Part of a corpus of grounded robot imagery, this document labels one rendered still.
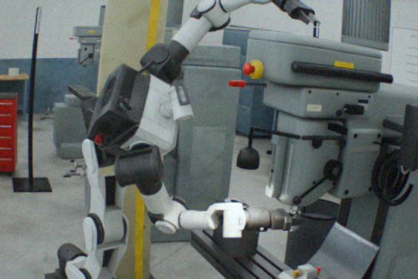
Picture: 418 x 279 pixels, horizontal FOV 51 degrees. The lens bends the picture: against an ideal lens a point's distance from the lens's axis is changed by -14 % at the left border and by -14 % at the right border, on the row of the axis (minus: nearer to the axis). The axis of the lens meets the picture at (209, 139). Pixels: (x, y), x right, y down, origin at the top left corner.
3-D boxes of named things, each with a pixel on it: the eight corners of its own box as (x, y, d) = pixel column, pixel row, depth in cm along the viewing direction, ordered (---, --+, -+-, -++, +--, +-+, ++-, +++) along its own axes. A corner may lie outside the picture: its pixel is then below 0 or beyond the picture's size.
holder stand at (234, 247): (230, 258, 201) (235, 215, 197) (212, 238, 221) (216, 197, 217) (256, 255, 205) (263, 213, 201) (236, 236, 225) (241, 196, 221)
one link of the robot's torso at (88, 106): (75, 107, 204) (92, 91, 192) (98, 106, 213) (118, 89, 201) (88, 169, 199) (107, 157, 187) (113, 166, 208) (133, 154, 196)
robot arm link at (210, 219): (235, 202, 165) (203, 204, 173) (235, 228, 164) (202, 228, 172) (245, 204, 170) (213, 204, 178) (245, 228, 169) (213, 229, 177)
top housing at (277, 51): (280, 84, 142) (284, 32, 139) (237, 74, 165) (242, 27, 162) (384, 94, 163) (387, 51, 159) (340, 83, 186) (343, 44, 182)
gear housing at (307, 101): (301, 118, 149) (304, 86, 147) (260, 104, 171) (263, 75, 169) (372, 120, 164) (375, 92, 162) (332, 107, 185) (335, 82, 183)
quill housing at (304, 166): (292, 213, 159) (306, 117, 153) (261, 194, 177) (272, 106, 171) (334, 207, 168) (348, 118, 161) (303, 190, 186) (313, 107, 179)
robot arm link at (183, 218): (209, 236, 174) (168, 234, 185) (218, 212, 180) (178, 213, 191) (193, 219, 168) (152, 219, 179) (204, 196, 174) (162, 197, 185)
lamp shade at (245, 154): (232, 166, 154) (234, 147, 153) (241, 162, 160) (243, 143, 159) (254, 171, 151) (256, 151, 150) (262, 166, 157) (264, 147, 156)
